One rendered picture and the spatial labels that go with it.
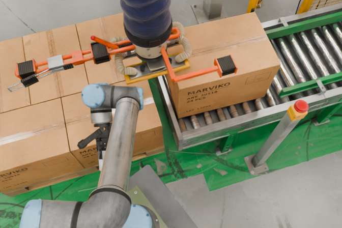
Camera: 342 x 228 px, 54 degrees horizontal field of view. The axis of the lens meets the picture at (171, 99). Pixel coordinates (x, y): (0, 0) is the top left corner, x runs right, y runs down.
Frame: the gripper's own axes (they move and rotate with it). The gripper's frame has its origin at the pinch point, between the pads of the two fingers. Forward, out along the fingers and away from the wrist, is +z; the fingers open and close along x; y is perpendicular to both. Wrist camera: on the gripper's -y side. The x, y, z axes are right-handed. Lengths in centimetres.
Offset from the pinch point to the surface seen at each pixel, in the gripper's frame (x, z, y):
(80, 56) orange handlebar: 19, -52, -5
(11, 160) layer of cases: 79, 2, -51
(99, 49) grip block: 18, -55, 4
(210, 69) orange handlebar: 1, -41, 53
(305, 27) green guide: 65, -75, 154
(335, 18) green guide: 61, -80, 176
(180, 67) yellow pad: 19, -44, 44
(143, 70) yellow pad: 21, -44, 25
